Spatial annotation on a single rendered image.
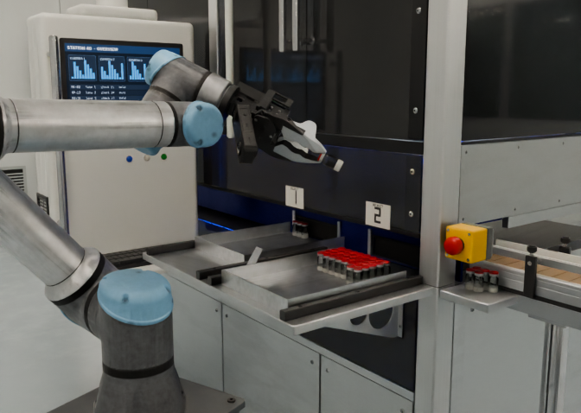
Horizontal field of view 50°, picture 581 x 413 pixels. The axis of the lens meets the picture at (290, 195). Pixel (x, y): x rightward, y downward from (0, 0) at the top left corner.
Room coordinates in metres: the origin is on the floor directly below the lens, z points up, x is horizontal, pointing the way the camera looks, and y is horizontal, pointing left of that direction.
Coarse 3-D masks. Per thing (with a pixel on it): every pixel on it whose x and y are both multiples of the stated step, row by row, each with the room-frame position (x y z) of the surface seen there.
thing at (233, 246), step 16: (288, 224) 1.93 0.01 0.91; (208, 240) 1.75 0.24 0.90; (224, 240) 1.78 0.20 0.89; (240, 240) 1.81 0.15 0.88; (256, 240) 1.81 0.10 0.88; (272, 240) 1.81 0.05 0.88; (288, 240) 1.81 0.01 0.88; (304, 240) 1.81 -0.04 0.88; (320, 240) 1.68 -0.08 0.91; (336, 240) 1.71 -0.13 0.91; (224, 256) 1.60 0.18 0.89; (240, 256) 1.53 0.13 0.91
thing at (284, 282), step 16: (304, 256) 1.53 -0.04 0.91; (224, 272) 1.38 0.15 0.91; (240, 272) 1.42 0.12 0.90; (256, 272) 1.44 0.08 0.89; (272, 272) 1.47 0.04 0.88; (288, 272) 1.48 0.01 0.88; (304, 272) 1.48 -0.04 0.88; (320, 272) 1.48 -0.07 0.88; (400, 272) 1.37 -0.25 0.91; (240, 288) 1.32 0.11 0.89; (256, 288) 1.27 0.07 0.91; (272, 288) 1.36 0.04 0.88; (288, 288) 1.36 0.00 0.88; (304, 288) 1.36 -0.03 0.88; (320, 288) 1.36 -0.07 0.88; (336, 288) 1.26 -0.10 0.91; (352, 288) 1.28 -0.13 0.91; (272, 304) 1.22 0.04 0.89; (288, 304) 1.18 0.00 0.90
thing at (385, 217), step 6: (366, 204) 1.54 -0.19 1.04; (372, 204) 1.53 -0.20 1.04; (378, 204) 1.51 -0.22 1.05; (366, 210) 1.54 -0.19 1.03; (372, 210) 1.53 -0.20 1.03; (378, 210) 1.51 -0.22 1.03; (384, 210) 1.49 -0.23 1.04; (390, 210) 1.48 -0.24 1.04; (366, 216) 1.54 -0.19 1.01; (372, 216) 1.52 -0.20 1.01; (384, 216) 1.49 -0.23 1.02; (390, 216) 1.48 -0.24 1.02; (366, 222) 1.54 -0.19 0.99; (372, 222) 1.52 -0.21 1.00; (384, 222) 1.49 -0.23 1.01; (384, 228) 1.49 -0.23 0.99
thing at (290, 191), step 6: (288, 186) 1.80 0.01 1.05; (288, 192) 1.80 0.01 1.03; (294, 192) 1.78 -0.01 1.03; (300, 192) 1.76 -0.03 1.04; (288, 198) 1.80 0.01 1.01; (294, 198) 1.78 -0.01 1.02; (300, 198) 1.76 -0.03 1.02; (288, 204) 1.80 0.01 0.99; (294, 204) 1.78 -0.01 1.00; (300, 204) 1.76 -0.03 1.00
